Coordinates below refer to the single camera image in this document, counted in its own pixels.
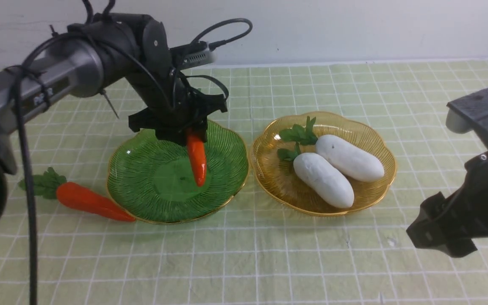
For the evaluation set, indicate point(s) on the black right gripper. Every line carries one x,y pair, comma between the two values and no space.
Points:
450,224

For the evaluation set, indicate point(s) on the grey camera on left gripper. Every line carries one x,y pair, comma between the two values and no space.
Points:
192,55

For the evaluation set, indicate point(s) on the green checkered tablecloth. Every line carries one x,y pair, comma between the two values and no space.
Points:
257,251

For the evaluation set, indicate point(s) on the white toy radish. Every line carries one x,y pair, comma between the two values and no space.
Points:
346,157
327,182

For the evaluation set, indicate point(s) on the orange toy carrot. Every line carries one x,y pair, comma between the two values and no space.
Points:
52,186
197,157

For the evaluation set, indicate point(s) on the amber ribbed plastic plate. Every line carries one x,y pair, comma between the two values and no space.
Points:
277,177

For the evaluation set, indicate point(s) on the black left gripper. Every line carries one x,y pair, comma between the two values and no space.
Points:
175,112

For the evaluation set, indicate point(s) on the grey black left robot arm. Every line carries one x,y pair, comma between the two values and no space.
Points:
91,56

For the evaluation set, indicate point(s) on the green ribbed plastic plate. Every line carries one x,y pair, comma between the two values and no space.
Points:
152,179

